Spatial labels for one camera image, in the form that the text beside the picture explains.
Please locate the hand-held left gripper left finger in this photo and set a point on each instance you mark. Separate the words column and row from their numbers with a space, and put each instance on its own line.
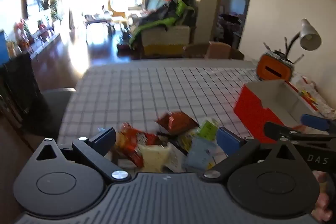
column 103, row 138

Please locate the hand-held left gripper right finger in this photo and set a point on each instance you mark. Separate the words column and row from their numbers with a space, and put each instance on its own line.
column 228, row 138

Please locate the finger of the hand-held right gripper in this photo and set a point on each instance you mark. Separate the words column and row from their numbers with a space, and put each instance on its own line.
column 315, row 122
column 275, row 130

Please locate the green foil snack packet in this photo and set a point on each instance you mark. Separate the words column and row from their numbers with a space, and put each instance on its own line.
column 208, row 129

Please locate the red orange snack packet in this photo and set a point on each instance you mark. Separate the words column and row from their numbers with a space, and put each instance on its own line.
column 134, row 140

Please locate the light blue snack packet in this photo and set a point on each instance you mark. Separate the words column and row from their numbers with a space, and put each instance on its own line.
column 200, row 153

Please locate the red cardboard box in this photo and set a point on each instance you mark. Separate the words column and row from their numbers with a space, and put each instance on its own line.
column 252, row 108

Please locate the white yellow snack packet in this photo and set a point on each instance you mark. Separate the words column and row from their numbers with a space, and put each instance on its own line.
column 155, row 158

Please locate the brown orange foil snack packet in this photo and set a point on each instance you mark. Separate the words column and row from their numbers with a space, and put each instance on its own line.
column 176, row 121

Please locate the person's right hand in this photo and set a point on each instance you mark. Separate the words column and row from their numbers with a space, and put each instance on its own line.
column 325, row 204

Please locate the balloon print bag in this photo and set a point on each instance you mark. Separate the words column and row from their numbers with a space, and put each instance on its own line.
column 324, row 100

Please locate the wooden chair with dark seat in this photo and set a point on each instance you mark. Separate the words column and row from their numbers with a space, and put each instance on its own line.
column 56, row 108

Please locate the orange green pen holder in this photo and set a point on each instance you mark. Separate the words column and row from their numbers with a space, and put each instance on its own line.
column 273, row 69

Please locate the white checked tablecloth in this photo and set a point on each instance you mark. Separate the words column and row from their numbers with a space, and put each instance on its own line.
column 157, row 87

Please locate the grey desk lamp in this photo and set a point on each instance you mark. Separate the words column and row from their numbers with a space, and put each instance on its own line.
column 309, row 35

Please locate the dining chair with orange cloth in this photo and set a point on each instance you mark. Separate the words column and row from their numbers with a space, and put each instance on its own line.
column 220, row 50

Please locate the wooden dining chair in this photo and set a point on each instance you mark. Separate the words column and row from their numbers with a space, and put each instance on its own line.
column 195, row 50

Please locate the dark jeans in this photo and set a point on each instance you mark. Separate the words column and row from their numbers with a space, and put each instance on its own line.
column 23, row 82

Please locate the television cabinet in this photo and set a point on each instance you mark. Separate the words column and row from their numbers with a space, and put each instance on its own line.
column 44, row 41

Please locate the dark coffee table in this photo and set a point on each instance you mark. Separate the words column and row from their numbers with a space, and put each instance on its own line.
column 98, row 20

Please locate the green black jacket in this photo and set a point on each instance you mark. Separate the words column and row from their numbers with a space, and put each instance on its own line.
column 157, row 23

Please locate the green house plant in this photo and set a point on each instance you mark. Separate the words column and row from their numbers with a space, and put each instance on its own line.
column 56, row 3

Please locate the television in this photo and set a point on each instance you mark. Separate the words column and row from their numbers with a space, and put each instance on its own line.
column 36, row 1

